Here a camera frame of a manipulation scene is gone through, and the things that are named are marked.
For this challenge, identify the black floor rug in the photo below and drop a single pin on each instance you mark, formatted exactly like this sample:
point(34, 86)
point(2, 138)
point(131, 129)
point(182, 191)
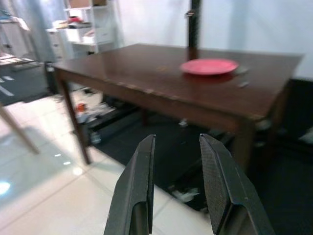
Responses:
point(176, 151)

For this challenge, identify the black upright pole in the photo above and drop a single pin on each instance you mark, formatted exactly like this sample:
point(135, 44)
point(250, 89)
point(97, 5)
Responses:
point(193, 29)

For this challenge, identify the dark grey floor mat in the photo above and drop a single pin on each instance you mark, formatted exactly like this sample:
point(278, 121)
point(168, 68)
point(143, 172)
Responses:
point(22, 83)

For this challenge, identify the red round plate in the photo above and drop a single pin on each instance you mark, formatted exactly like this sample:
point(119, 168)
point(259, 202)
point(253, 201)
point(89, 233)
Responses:
point(207, 66)

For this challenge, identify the white shelf unit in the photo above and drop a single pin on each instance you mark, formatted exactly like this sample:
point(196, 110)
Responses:
point(83, 36)

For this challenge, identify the grey curtain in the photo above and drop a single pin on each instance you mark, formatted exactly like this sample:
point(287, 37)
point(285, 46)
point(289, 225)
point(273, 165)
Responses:
point(41, 29)

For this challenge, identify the light wooden furniture leg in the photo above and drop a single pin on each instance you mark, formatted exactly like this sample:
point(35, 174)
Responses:
point(17, 129)

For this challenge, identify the dark brown wooden table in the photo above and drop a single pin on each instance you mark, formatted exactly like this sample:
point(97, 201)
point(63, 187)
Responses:
point(146, 73)

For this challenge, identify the black low cabinet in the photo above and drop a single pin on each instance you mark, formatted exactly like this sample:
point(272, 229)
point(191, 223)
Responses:
point(300, 107)

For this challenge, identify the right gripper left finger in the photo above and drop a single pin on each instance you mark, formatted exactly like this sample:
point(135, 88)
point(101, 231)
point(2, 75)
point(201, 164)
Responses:
point(132, 191)

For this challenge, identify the red can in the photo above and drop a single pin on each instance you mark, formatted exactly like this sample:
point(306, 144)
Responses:
point(81, 108)

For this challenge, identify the silver cutlery piece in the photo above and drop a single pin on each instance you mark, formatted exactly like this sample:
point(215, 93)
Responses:
point(243, 84)
point(242, 70)

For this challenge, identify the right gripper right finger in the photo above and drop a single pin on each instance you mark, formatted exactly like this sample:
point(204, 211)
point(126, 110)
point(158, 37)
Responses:
point(227, 191)

